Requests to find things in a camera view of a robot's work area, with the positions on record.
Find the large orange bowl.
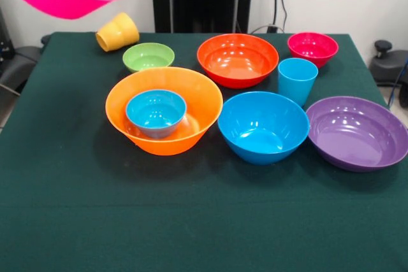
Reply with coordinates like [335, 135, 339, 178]
[105, 66, 224, 157]

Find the small teal bowl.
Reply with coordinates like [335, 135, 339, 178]
[125, 89, 188, 140]

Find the medium blue bowl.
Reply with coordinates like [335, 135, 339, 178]
[217, 90, 310, 166]

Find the red-orange bowl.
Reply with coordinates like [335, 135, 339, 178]
[196, 32, 280, 90]

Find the small green bowl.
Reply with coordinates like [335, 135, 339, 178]
[122, 42, 176, 73]

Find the blue cup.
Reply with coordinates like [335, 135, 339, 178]
[277, 57, 319, 108]

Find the dark green tablecloth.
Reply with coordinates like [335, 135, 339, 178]
[0, 31, 408, 272]

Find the yellow cup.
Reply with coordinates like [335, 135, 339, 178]
[95, 11, 141, 53]

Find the small crimson bowl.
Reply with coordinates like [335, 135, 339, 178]
[286, 31, 340, 69]

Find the purple bowl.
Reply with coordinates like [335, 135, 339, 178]
[305, 96, 408, 173]

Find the black equipment box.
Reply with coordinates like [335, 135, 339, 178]
[0, 7, 14, 59]

